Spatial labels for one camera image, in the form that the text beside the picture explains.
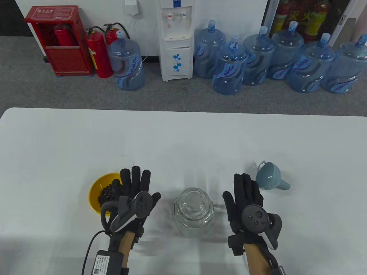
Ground yellow bowl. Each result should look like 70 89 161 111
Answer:
88 172 122 216

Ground row of blue water bottles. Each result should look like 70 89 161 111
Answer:
194 19 367 95

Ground clear glass jar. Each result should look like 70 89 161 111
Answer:
173 188 215 238

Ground blue plastic funnel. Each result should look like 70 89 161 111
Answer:
255 160 291 191

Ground person's left forearm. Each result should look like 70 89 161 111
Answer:
118 231 136 275

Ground person's right hand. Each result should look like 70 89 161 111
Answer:
223 173 264 256

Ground red yellow fire extinguisher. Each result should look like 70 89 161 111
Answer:
271 0 291 33
304 0 331 35

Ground white wall box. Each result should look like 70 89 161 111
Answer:
124 0 141 16

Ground red fire extinguisher cabinet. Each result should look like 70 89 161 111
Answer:
25 5 93 76

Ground black cable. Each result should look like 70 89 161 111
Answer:
82 231 111 275

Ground person's right forearm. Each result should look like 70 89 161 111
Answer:
244 242 273 275

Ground white cable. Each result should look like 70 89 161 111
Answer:
130 14 159 62

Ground white water dispenser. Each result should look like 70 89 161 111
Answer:
157 0 196 82

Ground dark coffee beans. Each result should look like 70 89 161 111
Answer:
98 183 121 205

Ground blue water jug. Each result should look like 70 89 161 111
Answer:
108 30 145 91

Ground white framed fire hose cabinet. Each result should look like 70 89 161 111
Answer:
262 0 367 48

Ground black handheld controller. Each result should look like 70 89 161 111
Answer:
100 191 152 232
241 205 282 250

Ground person's left hand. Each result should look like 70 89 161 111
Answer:
108 166 161 244

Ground clear glass jar lid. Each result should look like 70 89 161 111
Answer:
178 188 209 219

